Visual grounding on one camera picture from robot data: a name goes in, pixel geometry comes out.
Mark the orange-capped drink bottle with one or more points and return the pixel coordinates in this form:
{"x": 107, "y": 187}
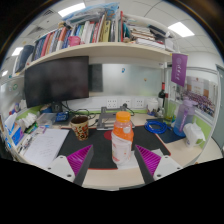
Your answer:
{"x": 122, "y": 133}

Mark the translucent purple water bottle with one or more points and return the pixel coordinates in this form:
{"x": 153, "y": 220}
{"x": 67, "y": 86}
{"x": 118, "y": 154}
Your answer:
{"x": 183, "y": 120}

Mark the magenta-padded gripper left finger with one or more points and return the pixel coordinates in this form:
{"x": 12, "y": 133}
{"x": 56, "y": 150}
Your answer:
{"x": 58, "y": 166}

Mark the purple pennant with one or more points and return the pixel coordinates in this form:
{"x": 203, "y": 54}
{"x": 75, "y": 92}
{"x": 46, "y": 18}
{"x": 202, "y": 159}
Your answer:
{"x": 179, "y": 69}

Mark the white shelf with books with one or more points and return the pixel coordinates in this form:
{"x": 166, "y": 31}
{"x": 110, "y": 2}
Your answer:
{"x": 100, "y": 48}

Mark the grey metal laptop stand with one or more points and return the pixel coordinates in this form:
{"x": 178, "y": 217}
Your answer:
{"x": 106, "y": 121}

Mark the clear plastic box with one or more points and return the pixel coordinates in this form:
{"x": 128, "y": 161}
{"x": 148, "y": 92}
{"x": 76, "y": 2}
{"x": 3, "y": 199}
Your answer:
{"x": 46, "y": 119}

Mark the white crumpled bag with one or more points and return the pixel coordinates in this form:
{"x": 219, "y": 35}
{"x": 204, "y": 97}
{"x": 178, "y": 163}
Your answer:
{"x": 192, "y": 135}

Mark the dark wine bottle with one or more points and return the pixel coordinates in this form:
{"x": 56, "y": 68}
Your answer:
{"x": 162, "y": 96}

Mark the floral patterned mug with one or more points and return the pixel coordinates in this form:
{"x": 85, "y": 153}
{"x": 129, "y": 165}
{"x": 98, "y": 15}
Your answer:
{"x": 80, "y": 130}

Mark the dark wall panel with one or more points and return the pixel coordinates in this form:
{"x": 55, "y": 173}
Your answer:
{"x": 96, "y": 77}

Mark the black computer monitor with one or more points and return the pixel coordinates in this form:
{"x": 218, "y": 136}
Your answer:
{"x": 56, "y": 81}

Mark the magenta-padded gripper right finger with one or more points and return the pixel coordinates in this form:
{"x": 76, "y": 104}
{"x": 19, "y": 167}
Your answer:
{"x": 166, "y": 166}

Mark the dark blue mat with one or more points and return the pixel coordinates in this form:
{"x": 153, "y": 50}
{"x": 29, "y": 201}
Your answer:
{"x": 170, "y": 136}

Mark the white wall socket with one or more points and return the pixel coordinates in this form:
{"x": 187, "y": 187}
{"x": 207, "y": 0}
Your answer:
{"x": 111, "y": 103}
{"x": 126, "y": 103}
{"x": 138, "y": 103}

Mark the white tissue pack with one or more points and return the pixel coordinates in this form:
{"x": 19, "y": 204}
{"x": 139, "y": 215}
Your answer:
{"x": 28, "y": 120}

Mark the blue carton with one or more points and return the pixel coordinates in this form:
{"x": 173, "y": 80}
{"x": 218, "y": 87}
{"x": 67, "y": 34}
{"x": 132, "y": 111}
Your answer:
{"x": 17, "y": 136}

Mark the white jar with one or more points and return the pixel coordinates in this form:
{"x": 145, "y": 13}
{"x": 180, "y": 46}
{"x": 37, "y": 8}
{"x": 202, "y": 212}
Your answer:
{"x": 152, "y": 106}

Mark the black desk mat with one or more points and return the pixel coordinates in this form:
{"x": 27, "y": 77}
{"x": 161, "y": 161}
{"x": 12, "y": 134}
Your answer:
{"x": 101, "y": 151}

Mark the blue circuit board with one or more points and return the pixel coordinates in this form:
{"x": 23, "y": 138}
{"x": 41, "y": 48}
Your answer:
{"x": 62, "y": 116}

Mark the white paper sheet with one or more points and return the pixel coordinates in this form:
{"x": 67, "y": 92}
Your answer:
{"x": 46, "y": 146}

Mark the group photo poster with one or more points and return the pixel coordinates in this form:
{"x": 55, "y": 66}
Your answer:
{"x": 200, "y": 96}

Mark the flat round red coaster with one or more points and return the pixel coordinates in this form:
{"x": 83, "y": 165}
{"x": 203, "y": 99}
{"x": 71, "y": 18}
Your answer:
{"x": 107, "y": 135}

